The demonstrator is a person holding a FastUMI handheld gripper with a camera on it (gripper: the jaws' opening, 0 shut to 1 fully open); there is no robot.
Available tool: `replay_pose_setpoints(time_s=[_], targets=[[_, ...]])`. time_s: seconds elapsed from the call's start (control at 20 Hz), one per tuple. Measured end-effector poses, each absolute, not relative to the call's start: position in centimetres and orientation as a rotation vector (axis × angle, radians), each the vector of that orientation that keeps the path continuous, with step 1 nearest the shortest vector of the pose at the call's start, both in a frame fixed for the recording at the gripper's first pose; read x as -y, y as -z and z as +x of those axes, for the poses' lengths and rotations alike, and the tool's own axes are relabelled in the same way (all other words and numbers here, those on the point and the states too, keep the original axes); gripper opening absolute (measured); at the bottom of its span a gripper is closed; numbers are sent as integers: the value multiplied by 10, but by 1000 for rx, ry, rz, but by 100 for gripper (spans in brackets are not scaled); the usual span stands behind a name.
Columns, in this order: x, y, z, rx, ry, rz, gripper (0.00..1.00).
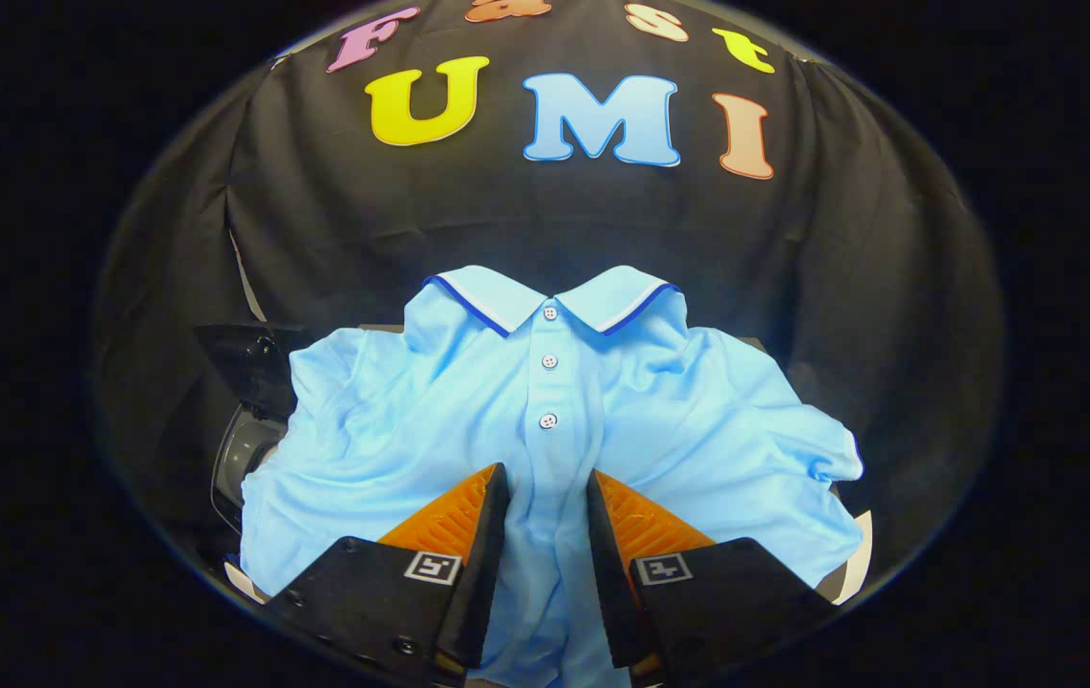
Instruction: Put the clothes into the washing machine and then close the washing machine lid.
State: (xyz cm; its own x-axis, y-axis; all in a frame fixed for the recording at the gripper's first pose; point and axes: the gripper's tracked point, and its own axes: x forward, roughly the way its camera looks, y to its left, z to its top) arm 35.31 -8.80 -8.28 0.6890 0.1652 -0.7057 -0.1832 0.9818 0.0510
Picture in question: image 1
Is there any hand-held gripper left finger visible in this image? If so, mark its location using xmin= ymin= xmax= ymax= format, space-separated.
xmin=263 ymin=462 xmax=512 ymax=685

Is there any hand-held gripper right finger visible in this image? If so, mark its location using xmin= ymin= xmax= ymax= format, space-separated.
xmin=586 ymin=468 xmax=838 ymax=685

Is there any light blue polo shirt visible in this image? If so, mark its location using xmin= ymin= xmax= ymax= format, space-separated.
xmin=239 ymin=265 xmax=866 ymax=688

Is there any black washing machine lid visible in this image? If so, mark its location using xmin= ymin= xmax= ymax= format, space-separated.
xmin=195 ymin=324 xmax=318 ymax=423

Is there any white paper sheet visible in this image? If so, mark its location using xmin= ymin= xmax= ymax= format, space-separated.
xmin=829 ymin=510 xmax=876 ymax=606

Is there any black backdrop cloth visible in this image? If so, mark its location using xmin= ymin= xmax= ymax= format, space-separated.
xmin=91 ymin=0 xmax=1009 ymax=574

